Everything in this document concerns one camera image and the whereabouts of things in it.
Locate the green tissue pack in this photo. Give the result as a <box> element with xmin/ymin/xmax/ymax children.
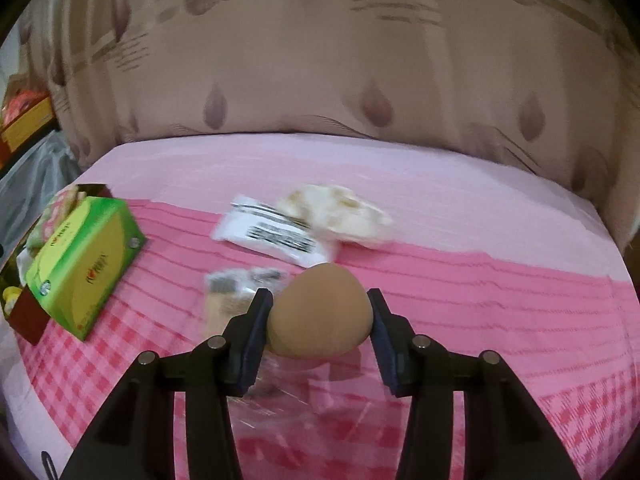
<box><xmin>25</xmin><ymin>196</ymin><xmax>147</xmax><ymax>342</ymax></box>

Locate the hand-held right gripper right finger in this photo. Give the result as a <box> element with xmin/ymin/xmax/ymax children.
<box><xmin>367</xmin><ymin>287</ymin><xmax>583</xmax><ymax>480</ymax></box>

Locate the red gold tin box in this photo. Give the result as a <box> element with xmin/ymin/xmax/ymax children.
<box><xmin>0</xmin><ymin>183</ymin><xmax>113</xmax><ymax>346</ymax></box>

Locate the white printed packet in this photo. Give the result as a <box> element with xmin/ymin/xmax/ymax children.
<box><xmin>210</xmin><ymin>194</ymin><xmax>341</xmax><ymax>268</ymax></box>

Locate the red cardboard box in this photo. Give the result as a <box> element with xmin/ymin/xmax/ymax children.
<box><xmin>0</xmin><ymin>95</ymin><xmax>56</xmax><ymax>153</ymax></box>

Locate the light pink sheet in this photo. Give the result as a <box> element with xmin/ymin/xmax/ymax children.
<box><xmin>0</xmin><ymin>132</ymin><xmax>640</xmax><ymax>480</ymax></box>

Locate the clear toothpick packet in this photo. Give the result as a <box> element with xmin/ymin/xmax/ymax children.
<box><xmin>202</xmin><ymin>266</ymin><xmax>321</xmax><ymax>408</ymax></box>

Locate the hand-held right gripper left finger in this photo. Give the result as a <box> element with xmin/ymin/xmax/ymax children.
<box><xmin>59</xmin><ymin>287</ymin><xmax>275</xmax><ymax>480</ymax></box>

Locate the green pink dotted towel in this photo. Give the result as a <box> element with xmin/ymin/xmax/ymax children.
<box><xmin>37</xmin><ymin>187</ymin><xmax>88</xmax><ymax>241</ymax></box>

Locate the grey plastic cover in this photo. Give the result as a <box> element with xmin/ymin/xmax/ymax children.
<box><xmin>0</xmin><ymin>130</ymin><xmax>81</xmax><ymax>211</ymax></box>

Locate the beige makeup sponge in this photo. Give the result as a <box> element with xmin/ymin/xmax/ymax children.
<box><xmin>266</xmin><ymin>262</ymin><xmax>375</xmax><ymax>359</ymax></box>

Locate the orange plastic bag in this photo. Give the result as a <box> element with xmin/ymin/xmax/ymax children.
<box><xmin>2</xmin><ymin>87</ymin><xmax>43</xmax><ymax>113</ymax></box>

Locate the beige leaf print curtain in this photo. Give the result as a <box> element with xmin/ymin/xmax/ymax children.
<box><xmin>20</xmin><ymin>0</ymin><xmax>640</xmax><ymax>241</ymax></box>

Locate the pink checkered cloth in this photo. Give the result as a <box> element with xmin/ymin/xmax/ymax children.
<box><xmin>15</xmin><ymin>195</ymin><xmax>640</xmax><ymax>480</ymax></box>

